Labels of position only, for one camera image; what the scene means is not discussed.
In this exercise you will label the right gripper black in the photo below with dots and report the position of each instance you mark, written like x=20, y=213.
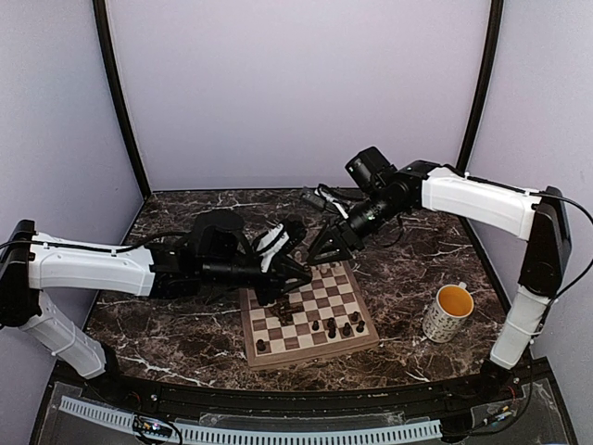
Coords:
x=348, y=235

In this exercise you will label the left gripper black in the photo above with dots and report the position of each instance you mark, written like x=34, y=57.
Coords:
x=279, y=274

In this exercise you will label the wooden chess board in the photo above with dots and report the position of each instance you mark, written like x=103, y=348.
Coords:
x=332, y=293

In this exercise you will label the patterned mug yellow inside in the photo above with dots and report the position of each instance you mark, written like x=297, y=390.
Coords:
x=448, y=313

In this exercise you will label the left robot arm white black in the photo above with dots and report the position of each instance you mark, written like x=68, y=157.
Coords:
x=166, y=265

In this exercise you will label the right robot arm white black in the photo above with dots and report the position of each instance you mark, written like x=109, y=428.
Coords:
x=539, y=218

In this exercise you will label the pile of dark chess pieces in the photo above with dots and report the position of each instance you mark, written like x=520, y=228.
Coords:
x=284, y=311

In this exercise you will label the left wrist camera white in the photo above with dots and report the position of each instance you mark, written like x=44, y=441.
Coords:
x=280, y=239

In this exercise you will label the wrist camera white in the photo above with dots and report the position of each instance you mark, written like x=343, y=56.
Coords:
x=323, y=201
x=280, y=239

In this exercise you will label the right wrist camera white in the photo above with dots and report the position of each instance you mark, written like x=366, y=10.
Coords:
x=323, y=201

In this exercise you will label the black front rail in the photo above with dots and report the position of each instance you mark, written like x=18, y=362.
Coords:
x=450, y=397

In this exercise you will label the left black frame post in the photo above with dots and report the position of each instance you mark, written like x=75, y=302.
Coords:
x=117, y=97

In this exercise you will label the black frame post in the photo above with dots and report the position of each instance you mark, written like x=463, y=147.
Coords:
x=482, y=84
x=117, y=97

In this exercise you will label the right black frame post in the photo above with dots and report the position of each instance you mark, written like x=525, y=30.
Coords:
x=482, y=84

